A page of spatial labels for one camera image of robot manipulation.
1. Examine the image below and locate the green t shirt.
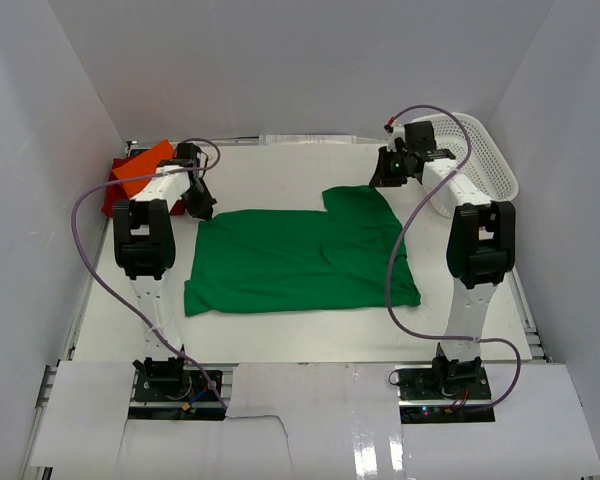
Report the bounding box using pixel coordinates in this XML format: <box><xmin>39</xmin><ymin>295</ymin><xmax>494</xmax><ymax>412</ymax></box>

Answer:
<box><xmin>184</xmin><ymin>186</ymin><xmax>421</xmax><ymax>317</ymax></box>

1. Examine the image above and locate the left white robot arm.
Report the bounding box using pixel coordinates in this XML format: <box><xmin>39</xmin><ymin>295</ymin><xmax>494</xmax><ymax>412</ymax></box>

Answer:
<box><xmin>112</xmin><ymin>139</ymin><xmax>216</xmax><ymax>401</ymax></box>

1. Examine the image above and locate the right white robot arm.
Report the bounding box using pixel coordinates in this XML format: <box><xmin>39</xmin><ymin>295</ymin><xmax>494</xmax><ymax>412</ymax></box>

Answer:
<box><xmin>370</xmin><ymin>119</ymin><xmax>516</xmax><ymax>400</ymax></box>

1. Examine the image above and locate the orange folded t shirt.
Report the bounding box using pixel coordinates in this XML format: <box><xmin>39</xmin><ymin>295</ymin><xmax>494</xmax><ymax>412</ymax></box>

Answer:
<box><xmin>112</xmin><ymin>140</ymin><xmax>174</xmax><ymax>199</ymax></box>

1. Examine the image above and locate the dark red folded t shirt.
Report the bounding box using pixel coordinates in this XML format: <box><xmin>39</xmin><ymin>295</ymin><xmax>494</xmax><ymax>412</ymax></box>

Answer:
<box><xmin>101</xmin><ymin>156</ymin><xmax>185</xmax><ymax>218</ymax></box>

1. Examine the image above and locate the white perforated plastic basket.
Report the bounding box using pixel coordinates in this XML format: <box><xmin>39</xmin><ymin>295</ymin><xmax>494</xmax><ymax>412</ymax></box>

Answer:
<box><xmin>415</xmin><ymin>113</ymin><xmax>519</xmax><ymax>201</ymax></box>

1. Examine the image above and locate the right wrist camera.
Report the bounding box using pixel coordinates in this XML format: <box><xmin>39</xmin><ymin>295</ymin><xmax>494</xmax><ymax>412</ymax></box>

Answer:
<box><xmin>384</xmin><ymin>117</ymin><xmax>407</xmax><ymax>153</ymax></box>

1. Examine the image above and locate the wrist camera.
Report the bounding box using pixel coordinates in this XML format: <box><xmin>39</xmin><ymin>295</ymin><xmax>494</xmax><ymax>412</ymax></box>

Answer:
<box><xmin>384</xmin><ymin>117</ymin><xmax>407</xmax><ymax>153</ymax></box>
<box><xmin>174</xmin><ymin>142</ymin><xmax>203</xmax><ymax>168</ymax></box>

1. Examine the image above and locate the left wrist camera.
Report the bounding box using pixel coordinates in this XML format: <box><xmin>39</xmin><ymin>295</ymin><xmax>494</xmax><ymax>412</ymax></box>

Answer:
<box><xmin>174</xmin><ymin>142</ymin><xmax>203</xmax><ymax>168</ymax></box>

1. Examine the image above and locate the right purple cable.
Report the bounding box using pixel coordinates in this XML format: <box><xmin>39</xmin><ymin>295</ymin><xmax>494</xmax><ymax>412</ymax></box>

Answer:
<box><xmin>385</xmin><ymin>103</ymin><xmax>522</xmax><ymax>414</ymax></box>

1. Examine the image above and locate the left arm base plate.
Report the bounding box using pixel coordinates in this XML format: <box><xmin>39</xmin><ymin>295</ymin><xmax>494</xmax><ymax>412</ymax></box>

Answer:
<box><xmin>128</xmin><ymin>361</ymin><xmax>226</xmax><ymax>421</ymax></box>

